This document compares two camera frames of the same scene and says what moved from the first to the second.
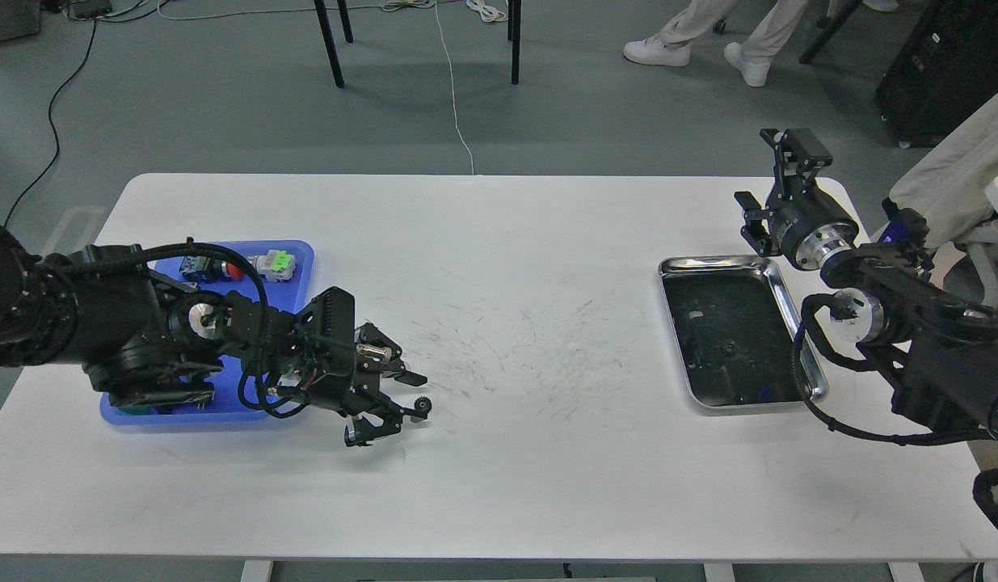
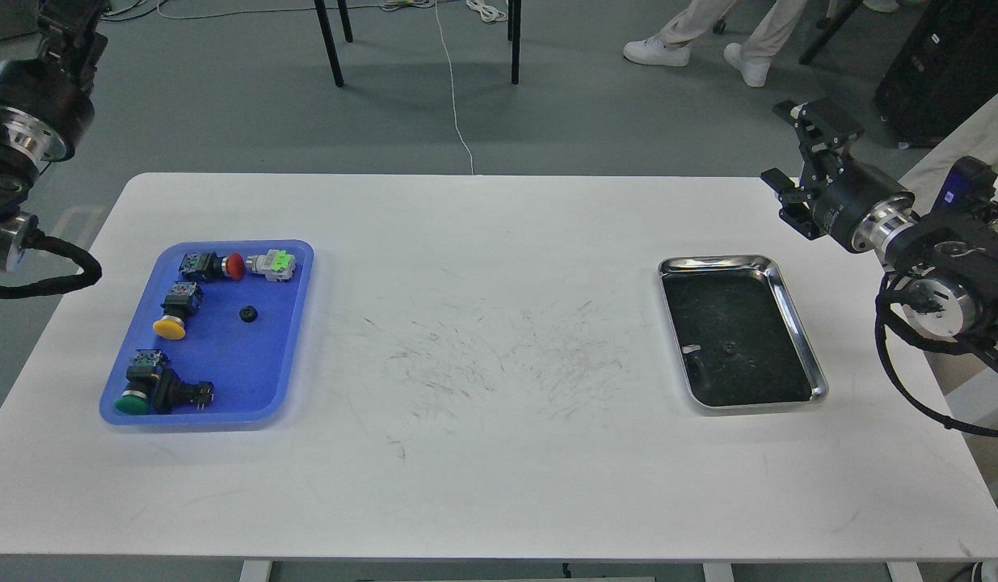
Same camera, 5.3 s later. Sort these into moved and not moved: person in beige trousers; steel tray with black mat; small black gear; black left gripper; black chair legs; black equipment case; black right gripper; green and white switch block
Moved: small black gear; black right gripper; black left gripper
Not moved: black chair legs; green and white switch block; steel tray with black mat; black equipment case; person in beige trousers
